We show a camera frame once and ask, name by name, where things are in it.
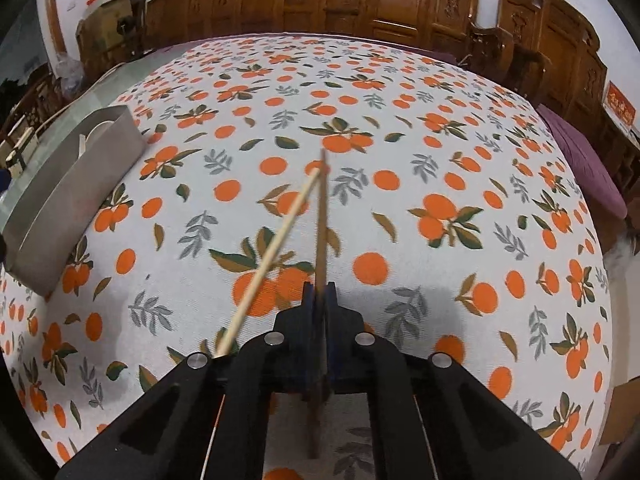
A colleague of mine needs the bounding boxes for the flat cardboard piece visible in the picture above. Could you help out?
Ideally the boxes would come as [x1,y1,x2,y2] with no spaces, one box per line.
[599,382,640,447]

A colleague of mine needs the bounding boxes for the red sign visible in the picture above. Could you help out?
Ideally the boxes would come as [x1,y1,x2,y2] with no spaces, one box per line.
[604,80,639,134]

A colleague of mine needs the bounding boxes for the wooden chair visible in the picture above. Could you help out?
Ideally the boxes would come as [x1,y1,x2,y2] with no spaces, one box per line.
[466,25,517,86]
[512,45,552,107]

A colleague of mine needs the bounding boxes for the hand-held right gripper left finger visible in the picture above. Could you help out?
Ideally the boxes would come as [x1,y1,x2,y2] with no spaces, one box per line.
[54,282,317,480]

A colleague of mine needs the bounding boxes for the stacked cardboard boxes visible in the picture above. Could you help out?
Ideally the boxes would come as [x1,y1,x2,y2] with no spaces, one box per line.
[75,0,147,72]

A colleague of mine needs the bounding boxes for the stainless steel tray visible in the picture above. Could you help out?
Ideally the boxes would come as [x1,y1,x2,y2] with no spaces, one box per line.
[1,106,149,297]

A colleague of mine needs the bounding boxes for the orange print tablecloth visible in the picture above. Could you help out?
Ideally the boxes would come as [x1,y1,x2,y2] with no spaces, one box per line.
[0,34,619,480]

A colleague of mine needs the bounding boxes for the small white plastic spoon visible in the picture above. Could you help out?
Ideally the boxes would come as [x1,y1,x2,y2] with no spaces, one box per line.
[81,118,120,145]

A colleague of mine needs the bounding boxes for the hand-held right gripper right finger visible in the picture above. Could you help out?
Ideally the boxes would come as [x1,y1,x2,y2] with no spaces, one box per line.
[324,283,584,480]

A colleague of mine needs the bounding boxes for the purple cushion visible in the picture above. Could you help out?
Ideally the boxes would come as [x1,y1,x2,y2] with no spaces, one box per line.
[536,104,629,221]

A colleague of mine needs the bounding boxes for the narrow carved wooden screen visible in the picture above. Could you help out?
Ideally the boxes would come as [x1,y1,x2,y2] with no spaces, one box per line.
[496,0,609,111]

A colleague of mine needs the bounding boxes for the dark brown chopstick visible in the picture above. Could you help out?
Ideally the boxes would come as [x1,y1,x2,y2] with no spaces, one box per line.
[307,149,329,459]

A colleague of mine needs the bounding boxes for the clear plastic bag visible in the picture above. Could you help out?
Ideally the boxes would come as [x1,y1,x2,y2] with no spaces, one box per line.
[54,52,85,88]

